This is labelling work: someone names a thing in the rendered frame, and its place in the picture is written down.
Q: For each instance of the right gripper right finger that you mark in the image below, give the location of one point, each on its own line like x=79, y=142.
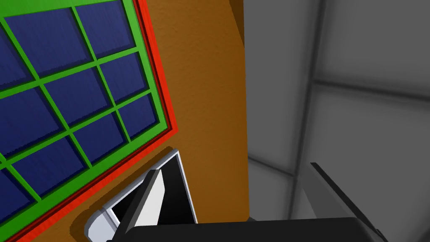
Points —
x=324, y=198

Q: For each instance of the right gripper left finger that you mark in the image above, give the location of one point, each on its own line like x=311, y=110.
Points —
x=151, y=201

